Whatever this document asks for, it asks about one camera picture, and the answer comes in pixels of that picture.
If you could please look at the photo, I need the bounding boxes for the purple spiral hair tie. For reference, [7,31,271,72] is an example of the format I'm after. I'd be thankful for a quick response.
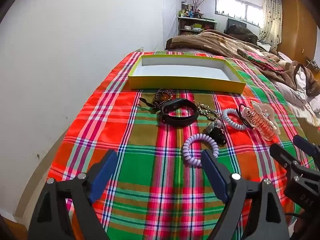
[182,134,220,167]

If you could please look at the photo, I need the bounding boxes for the black smart band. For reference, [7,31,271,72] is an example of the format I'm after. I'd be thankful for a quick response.
[160,97,199,127]

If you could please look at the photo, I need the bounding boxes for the group of bottles and jars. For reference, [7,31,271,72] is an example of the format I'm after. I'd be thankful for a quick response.
[179,1,203,18]

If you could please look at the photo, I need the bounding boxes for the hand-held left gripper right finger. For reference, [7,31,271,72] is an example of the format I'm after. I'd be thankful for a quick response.
[201,149,290,240]

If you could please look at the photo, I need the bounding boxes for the folded plaid cloth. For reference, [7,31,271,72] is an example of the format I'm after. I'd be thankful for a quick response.
[237,49,284,72]

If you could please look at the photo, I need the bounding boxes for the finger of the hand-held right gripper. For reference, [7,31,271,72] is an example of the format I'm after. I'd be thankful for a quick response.
[293,135,320,157]
[269,144,302,173]

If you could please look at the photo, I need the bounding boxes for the vase of dry branches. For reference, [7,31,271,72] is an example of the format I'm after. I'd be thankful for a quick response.
[189,0,213,14]

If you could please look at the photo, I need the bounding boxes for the clear hair claw clip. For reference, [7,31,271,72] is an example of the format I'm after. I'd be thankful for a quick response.
[244,100,280,142]

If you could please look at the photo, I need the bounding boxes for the black hair tie with charm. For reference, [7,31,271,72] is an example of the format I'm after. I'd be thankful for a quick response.
[237,104,254,129]

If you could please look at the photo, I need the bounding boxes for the light blue spiral hair tie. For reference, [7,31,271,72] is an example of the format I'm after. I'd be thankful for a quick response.
[222,108,248,130]

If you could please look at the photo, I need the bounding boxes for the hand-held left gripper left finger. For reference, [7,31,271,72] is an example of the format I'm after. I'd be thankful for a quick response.
[27,149,118,240]

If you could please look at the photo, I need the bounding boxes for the wooden shelf unit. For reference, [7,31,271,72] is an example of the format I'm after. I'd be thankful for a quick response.
[177,17,217,36]

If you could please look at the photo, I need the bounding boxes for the brown blanket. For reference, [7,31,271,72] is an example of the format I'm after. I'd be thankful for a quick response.
[165,29,320,100]

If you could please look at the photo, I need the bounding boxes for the wooden wardrobe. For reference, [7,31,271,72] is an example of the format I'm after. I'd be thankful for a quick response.
[276,0,318,63]

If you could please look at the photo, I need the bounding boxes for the yellow-green cardboard box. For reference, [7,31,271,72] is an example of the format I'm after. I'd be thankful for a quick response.
[128,54,247,94]

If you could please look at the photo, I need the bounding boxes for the patterned curtain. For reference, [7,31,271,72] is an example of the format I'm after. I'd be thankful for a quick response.
[258,0,283,45]

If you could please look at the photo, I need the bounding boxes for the black hair tie with pearls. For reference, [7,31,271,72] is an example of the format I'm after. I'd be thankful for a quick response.
[203,119,227,145]

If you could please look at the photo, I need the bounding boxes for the window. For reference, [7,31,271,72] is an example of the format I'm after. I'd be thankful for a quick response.
[215,0,264,27]

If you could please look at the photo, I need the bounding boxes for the gold chain bracelet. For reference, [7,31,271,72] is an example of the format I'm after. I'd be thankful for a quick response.
[197,102,221,120]

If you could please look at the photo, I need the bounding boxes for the black television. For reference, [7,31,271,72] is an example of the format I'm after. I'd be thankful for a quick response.
[226,18,248,34]

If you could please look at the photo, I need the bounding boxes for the plaid bed sheet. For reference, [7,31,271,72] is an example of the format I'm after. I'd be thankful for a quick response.
[47,51,313,240]

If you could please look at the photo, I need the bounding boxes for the brown beaded bracelet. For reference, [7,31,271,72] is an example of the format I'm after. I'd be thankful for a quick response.
[139,88,174,110]

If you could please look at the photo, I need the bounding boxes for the white quilt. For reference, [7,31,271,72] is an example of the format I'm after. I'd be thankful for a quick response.
[272,52,320,128]

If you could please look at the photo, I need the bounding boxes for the dark clothes pile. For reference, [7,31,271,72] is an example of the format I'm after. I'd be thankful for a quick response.
[229,24,258,43]

